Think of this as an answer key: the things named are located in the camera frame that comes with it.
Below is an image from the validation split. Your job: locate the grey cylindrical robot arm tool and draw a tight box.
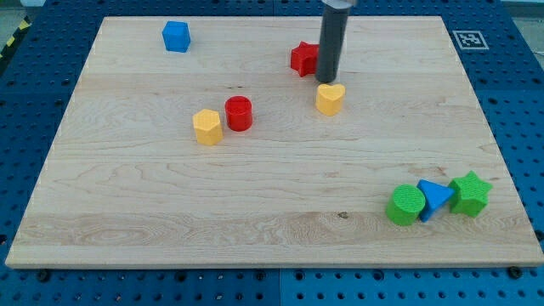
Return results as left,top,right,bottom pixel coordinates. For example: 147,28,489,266
315,0,357,83

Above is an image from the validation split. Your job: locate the red cylinder block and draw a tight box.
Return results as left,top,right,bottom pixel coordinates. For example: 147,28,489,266
224,95,252,132

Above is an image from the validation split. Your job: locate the yellow hexagon block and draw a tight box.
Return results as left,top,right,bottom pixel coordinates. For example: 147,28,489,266
192,109,224,145

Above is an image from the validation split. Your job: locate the yellow heart block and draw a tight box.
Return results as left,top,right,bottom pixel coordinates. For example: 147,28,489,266
315,83,346,116

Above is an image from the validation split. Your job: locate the light wooden board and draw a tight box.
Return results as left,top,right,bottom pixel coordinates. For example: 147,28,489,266
6,16,543,269

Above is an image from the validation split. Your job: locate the red star block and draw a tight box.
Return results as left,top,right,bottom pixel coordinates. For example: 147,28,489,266
290,41,319,77

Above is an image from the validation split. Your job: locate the green cylinder block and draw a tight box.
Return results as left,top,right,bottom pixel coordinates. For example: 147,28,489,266
385,184,426,226

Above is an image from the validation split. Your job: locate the blue cube block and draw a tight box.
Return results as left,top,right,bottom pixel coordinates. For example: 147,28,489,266
161,20,191,53

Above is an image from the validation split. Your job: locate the blue triangle block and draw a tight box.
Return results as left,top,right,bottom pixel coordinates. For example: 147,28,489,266
417,179,455,223

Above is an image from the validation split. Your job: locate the green star block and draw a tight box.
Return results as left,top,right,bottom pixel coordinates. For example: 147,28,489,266
448,171,493,218

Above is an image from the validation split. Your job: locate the white fiducial marker tag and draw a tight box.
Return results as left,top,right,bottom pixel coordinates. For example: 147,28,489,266
453,30,489,50

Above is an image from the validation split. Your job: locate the black bolt front left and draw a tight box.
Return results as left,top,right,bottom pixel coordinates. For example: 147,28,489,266
36,269,51,283

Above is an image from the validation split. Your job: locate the black bolt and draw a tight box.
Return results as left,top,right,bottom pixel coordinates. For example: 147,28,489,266
36,269,51,283
507,266,524,280

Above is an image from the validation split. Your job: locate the black bolt front right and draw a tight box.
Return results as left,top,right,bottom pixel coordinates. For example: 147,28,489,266
507,266,524,280

